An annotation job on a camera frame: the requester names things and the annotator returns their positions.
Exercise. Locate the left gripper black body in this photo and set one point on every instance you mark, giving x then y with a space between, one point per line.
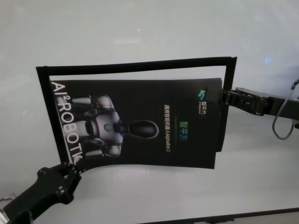
35 198

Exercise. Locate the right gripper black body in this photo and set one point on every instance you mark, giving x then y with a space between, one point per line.
283 107

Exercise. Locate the black robot poster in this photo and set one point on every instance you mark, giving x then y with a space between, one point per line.
144 105

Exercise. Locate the black tape frame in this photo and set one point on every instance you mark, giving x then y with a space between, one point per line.
44 93

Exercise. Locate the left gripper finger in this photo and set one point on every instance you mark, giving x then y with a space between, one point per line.
49 171
73 180

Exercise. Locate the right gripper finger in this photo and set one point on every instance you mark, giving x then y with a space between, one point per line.
245 102

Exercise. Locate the black table edge frame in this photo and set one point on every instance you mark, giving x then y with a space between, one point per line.
210 214

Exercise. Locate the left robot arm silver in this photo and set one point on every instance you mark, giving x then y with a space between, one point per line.
2 219

